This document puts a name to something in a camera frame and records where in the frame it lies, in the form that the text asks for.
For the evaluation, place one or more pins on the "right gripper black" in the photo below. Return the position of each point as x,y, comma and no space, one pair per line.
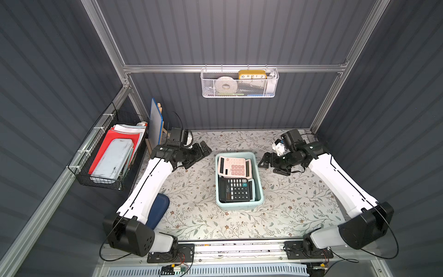
273,161

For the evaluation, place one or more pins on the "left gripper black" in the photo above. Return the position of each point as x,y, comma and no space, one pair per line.
194,154

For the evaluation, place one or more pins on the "blue calculator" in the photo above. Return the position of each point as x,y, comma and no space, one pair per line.
255,191

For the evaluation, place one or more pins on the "pink calculator back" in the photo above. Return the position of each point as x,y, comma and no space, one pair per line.
230,167

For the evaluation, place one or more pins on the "mint green storage box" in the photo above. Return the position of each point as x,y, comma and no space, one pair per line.
255,175

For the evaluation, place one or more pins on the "black calculator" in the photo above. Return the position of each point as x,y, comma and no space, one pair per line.
234,190

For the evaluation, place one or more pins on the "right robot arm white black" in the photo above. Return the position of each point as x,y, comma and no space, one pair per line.
369,219

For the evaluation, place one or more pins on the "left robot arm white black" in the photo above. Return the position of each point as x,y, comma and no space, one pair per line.
127,230

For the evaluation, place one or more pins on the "wooden easel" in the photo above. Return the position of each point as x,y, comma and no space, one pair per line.
164,135

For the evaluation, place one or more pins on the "blue framed whiteboard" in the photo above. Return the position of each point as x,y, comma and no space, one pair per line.
155,125

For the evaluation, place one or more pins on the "navy blue case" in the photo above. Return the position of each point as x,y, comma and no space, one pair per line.
158,210

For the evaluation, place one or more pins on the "white papers in basket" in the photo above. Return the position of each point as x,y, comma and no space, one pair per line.
140,129

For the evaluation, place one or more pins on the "red folder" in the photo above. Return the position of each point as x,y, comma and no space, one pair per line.
109,137

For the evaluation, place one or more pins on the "white pencil case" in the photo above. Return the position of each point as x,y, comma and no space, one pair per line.
113,162

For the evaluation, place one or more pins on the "white tape roll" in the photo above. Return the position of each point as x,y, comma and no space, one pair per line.
226,85

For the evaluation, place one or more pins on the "yellow clock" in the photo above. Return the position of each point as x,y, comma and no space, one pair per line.
252,74

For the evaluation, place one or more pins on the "small circuit board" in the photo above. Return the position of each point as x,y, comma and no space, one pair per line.
173,269

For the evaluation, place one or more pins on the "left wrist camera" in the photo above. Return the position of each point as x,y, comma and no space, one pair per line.
178,137

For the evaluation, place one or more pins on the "black wire side basket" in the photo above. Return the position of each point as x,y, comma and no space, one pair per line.
81,165

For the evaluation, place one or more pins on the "white wire wall basket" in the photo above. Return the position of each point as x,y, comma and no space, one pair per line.
246,88

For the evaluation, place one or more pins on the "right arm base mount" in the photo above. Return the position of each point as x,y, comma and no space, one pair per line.
305,250

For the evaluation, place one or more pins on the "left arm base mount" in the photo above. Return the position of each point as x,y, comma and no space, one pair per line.
181,253

